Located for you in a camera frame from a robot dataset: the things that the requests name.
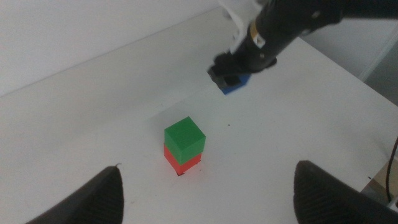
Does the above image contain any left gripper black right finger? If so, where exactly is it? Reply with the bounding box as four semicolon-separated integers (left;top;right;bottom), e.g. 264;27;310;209
293;160;398;224

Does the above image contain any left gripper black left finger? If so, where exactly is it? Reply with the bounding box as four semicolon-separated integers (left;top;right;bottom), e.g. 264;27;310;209
26;164;124;224

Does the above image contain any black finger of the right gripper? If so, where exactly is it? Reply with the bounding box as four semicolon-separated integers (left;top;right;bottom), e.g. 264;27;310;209
207;53;243;88

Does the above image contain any blue cube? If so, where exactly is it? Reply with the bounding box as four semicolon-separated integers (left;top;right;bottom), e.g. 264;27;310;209
220;73;251;95

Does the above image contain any green cube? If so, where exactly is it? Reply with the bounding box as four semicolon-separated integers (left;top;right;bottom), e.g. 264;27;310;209
164;116;206;166

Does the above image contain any red cube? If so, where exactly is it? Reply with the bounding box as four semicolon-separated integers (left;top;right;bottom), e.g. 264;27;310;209
163;142;202;177

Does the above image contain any brown cardboard box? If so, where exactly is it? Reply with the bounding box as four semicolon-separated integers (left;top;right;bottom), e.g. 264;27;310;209
360;158;398;212

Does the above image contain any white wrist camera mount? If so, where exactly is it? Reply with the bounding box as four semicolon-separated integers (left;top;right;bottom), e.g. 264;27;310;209
217;0;267;54

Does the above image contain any dark thin cable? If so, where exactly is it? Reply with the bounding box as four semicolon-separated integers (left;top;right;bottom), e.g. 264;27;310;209
385;136;398;203

